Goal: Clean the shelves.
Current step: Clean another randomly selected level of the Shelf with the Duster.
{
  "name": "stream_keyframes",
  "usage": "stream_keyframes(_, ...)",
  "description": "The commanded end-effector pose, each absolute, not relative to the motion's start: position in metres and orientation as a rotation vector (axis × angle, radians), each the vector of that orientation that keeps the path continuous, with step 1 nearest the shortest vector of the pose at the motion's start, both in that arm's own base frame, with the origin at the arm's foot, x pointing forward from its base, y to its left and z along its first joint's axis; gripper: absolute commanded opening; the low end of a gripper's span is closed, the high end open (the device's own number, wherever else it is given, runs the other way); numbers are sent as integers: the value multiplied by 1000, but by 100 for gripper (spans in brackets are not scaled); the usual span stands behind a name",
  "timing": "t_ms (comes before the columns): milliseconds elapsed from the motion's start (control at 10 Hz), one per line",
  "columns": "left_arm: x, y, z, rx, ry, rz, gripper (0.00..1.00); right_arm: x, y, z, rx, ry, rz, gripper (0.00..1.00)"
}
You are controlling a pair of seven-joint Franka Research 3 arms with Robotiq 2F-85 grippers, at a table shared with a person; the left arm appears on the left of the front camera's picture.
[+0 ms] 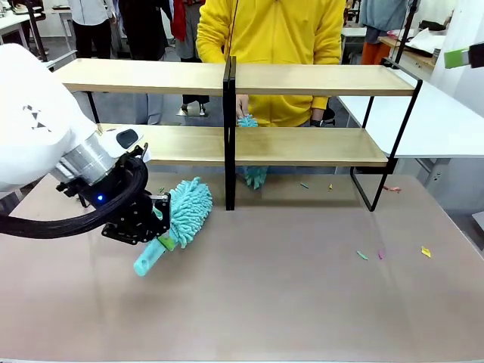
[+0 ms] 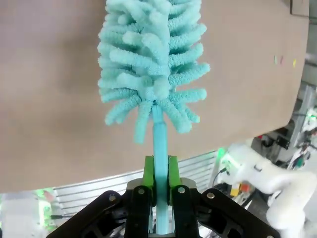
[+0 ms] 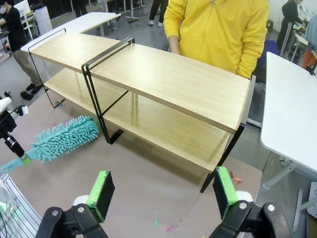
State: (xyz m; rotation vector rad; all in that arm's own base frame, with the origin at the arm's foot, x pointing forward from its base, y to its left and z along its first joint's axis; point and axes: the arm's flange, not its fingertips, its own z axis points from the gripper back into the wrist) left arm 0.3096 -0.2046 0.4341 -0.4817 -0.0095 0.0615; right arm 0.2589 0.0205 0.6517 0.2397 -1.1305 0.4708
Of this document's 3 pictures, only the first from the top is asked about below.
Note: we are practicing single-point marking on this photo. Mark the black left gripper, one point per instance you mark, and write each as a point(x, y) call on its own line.
point(128, 227)

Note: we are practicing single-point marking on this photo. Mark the teal chenille duster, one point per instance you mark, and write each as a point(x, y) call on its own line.
point(247, 121)
point(189, 211)

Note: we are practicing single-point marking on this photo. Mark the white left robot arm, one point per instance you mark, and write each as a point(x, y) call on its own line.
point(30, 113)

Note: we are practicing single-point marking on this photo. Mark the right forearm yellow sleeve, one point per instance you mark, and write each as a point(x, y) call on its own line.
point(211, 54)

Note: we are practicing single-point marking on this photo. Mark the left forearm yellow sleeve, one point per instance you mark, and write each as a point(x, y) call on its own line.
point(320, 102)

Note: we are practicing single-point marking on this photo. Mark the person's right hand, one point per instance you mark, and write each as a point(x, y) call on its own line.
point(243, 106)

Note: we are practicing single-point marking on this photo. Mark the person's left hand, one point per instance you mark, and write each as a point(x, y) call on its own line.
point(317, 114)

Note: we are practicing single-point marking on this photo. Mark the white paper sheet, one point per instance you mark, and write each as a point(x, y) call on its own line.
point(427, 39)

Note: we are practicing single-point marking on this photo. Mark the wooden background table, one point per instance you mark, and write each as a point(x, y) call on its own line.
point(416, 56)

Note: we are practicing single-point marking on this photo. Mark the black stand pole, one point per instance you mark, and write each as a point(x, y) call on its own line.
point(38, 34)
point(406, 30)

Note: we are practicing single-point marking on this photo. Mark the large white table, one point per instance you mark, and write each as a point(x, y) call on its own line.
point(435, 125)

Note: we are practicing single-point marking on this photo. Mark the person in orange trousers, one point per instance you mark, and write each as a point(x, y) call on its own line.
point(374, 53)

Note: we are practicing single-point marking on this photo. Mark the white background desk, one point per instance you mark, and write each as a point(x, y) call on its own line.
point(11, 24)
point(353, 36)

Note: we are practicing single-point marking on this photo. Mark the red paper scrap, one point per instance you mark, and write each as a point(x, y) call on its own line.
point(393, 189)

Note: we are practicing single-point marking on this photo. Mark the dark wrist watch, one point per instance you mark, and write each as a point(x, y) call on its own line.
point(318, 123)

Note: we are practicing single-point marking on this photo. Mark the person in yellow hoodie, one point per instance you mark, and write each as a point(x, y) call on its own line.
point(272, 34)

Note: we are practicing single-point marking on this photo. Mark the person in dark clothes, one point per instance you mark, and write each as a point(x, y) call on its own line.
point(145, 26)

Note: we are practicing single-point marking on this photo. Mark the person with red garment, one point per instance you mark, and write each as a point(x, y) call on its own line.
point(180, 19)

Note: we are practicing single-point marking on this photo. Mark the pink paper scrap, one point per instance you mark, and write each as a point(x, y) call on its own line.
point(381, 254)

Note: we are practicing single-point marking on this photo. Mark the person white shirt black trousers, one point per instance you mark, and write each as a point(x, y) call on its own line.
point(90, 22)

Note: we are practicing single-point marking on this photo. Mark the wooden shelf black frame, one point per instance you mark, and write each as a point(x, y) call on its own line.
point(321, 77)
point(151, 77)

